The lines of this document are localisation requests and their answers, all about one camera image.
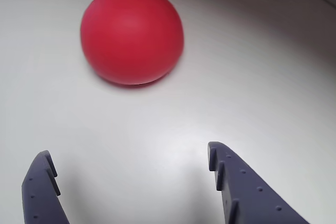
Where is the blue-grey gripper finger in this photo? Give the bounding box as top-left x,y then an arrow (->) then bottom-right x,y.
207,141 -> 312,224
21,150 -> 70,224

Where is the red ball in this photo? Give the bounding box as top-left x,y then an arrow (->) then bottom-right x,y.
80,0 -> 184,86

